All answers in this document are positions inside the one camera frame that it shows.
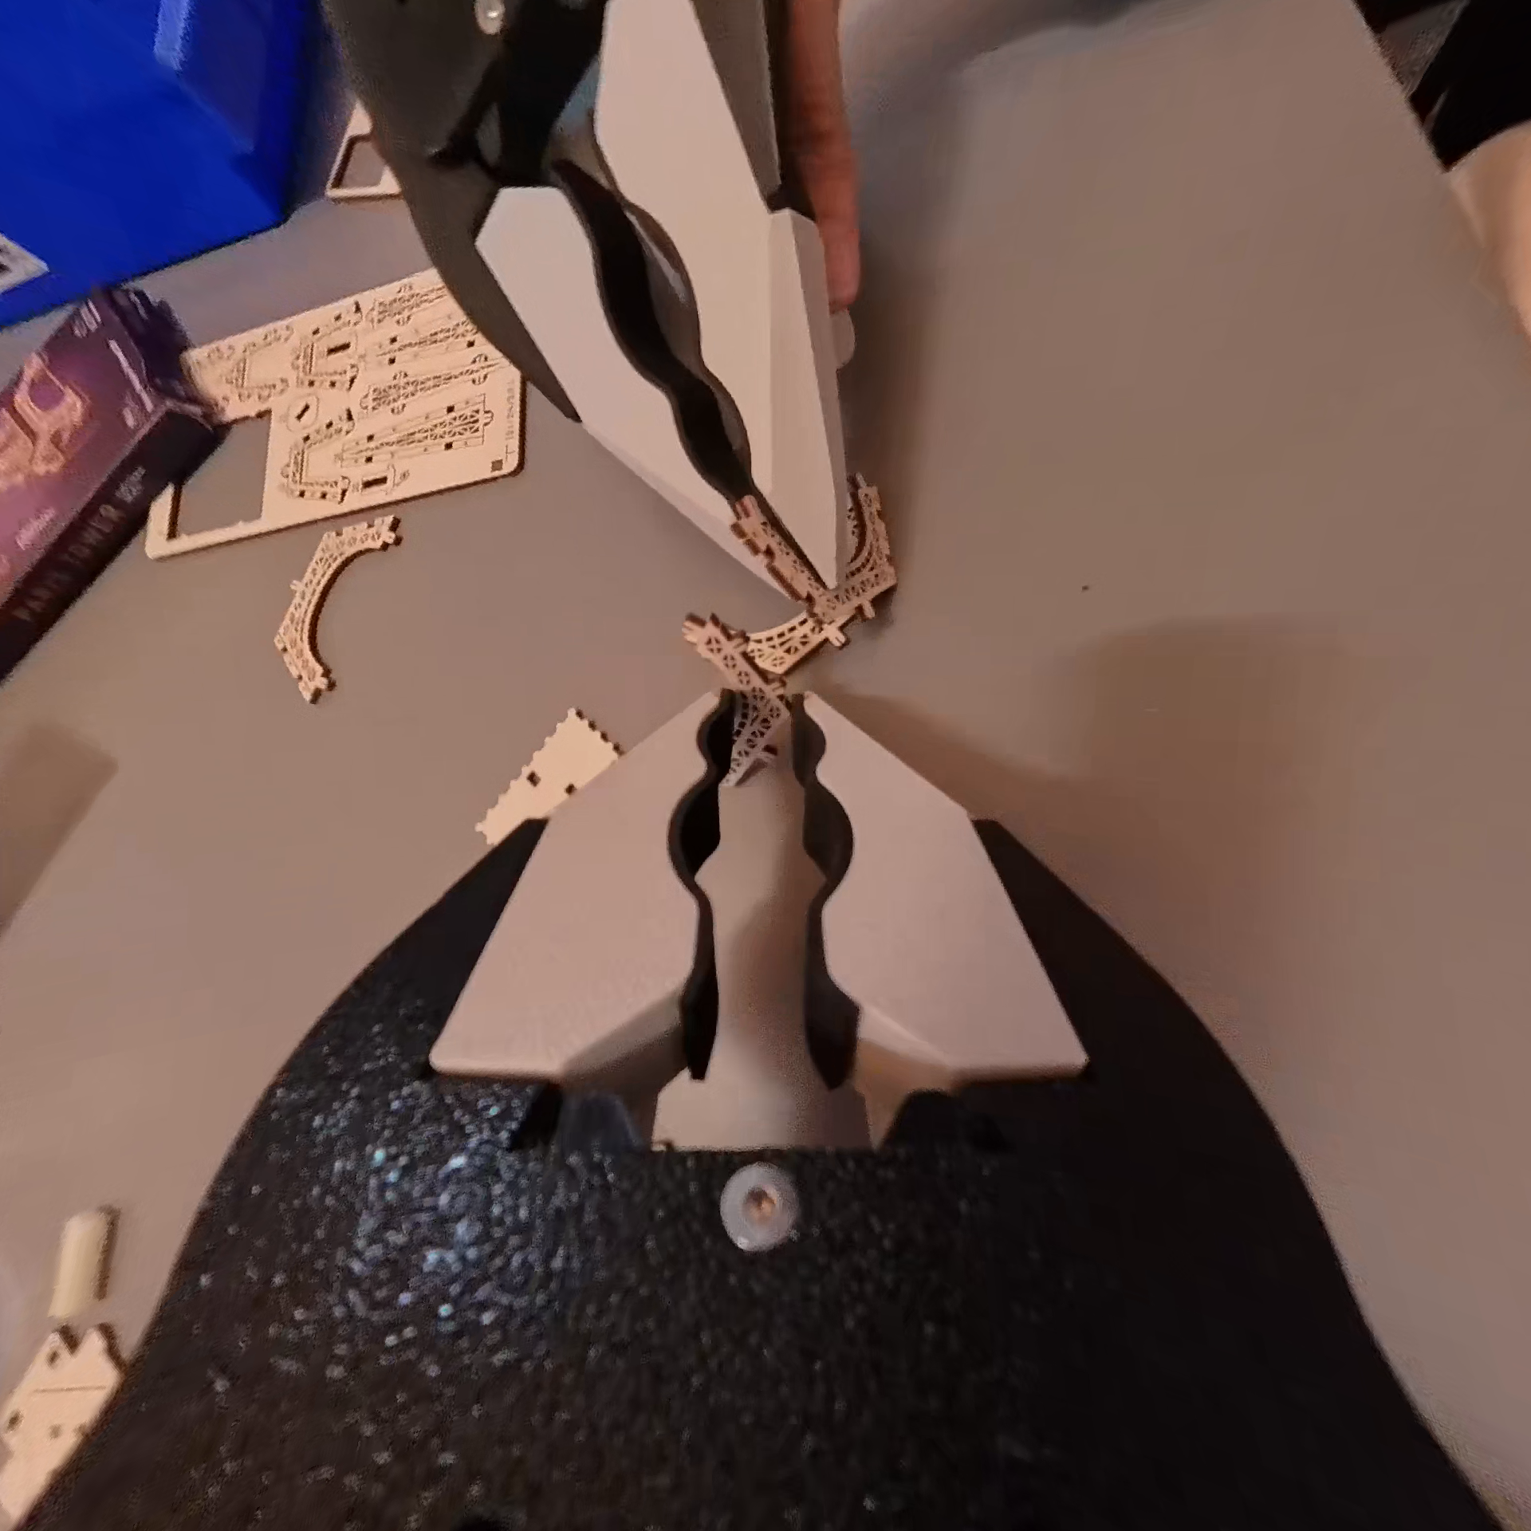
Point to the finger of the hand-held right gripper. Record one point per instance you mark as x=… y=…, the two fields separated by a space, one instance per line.
x=573 y=324
x=716 y=157

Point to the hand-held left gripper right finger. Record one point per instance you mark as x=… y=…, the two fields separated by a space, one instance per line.
x=956 y=946

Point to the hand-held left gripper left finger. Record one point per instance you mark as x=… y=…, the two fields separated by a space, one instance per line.
x=573 y=946

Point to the wooden lattice arch piece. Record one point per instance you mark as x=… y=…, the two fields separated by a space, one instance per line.
x=776 y=641
x=313 y=598
x=756 y=743

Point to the grey desk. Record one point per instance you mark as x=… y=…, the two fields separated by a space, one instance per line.
x=1135 y=360

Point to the person's right hand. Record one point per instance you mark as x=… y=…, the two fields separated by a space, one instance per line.
x=825 y=121

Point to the wooden tower parts sheet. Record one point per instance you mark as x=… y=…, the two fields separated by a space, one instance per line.
x=471 y=467

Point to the square wooden platform with holes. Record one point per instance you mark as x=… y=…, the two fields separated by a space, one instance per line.
x=562 y=767

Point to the blue plastic bin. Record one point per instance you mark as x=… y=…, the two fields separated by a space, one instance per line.
x=143 y=121

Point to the dark purple puzzle box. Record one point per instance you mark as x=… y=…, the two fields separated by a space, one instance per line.
x=83 y=480

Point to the small white cylinder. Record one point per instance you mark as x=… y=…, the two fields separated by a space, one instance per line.
x=81 y=1262

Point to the cross-shaped wooden platform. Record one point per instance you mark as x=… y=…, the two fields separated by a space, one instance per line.
x=59 y=1400

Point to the black shorts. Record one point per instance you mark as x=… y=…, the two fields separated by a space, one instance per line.
x=1458 y=72

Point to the person's leg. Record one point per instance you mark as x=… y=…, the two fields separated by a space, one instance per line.
x=1494 y=251

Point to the empty wooden frame sheet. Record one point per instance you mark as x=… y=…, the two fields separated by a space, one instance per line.
x=359 y=186

